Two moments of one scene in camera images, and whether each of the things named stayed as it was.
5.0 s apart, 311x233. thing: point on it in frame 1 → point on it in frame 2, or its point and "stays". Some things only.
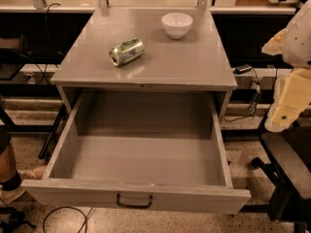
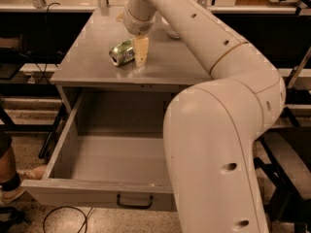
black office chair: x=289 y=151 stays
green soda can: x=125 y=51 stays
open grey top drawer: x=163 y=149 stays
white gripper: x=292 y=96 → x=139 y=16
